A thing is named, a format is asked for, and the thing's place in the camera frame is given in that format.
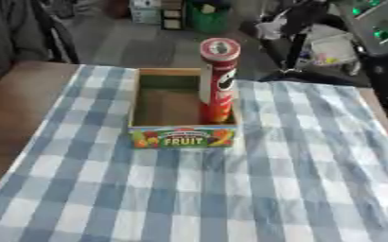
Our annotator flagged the wooden box with printed front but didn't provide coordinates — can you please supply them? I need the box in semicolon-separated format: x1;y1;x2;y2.
126;67;244;150

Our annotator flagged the white storage box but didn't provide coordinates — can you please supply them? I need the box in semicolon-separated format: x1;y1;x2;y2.
128;0;165;26

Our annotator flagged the red cylindrical snack can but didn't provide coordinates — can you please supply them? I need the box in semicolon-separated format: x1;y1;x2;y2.
197;37;244;125

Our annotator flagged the green bin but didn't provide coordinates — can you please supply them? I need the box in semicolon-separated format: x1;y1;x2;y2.
185;0;233;35

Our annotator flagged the small dark framed shelf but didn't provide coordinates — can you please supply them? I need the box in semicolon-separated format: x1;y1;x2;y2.
159;0;186;31

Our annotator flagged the white bag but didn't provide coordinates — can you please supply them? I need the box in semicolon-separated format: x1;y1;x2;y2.
305;24;362;67

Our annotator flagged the black chair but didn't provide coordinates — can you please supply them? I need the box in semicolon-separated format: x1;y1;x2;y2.
29;0;81;65

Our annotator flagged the person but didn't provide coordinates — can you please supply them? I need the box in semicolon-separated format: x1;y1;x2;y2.
0;0;52;95

